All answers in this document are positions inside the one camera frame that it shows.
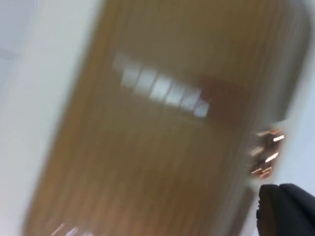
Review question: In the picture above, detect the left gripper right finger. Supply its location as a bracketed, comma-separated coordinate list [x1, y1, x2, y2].
[279, 182, 315, 236]

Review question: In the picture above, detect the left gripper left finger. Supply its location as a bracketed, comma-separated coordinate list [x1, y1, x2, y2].
[255, 184, 291, 236]

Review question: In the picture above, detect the cream box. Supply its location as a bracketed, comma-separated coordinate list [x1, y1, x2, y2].
[0, 0, 313, 236]

